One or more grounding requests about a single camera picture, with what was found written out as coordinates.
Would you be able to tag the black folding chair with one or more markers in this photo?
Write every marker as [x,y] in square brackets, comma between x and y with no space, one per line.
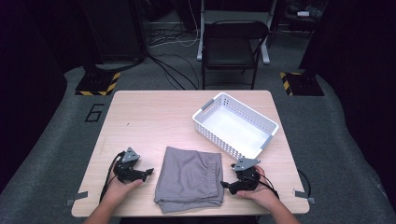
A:
[230,53]

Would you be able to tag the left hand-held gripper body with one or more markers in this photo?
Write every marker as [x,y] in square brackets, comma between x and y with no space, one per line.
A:
[130,155]

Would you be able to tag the black cabinet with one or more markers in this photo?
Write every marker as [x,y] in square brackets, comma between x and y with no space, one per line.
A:
[115,31]

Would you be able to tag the grey tape strip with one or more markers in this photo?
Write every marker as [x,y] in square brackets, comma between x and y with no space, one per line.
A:
[76,197]
[304,196]

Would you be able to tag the person's right hand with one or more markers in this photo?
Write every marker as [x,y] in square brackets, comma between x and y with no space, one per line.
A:
[261,193]

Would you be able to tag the small white device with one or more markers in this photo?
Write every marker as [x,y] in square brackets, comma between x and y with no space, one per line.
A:
[303,13]

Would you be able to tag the black stand base hazard tape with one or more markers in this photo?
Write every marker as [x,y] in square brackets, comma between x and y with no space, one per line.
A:
[96,84]
[303,84]

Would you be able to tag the person's left hand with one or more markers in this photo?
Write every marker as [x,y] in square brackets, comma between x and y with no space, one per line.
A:
[120,191]

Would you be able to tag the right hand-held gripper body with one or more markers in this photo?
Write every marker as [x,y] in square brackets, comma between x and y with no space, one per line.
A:
[246,163]

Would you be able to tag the grey shorts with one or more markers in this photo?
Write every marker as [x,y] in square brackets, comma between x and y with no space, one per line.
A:
[186,180]

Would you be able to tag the white perforated plastic basket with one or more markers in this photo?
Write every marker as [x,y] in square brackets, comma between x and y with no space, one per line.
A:
[236,127]

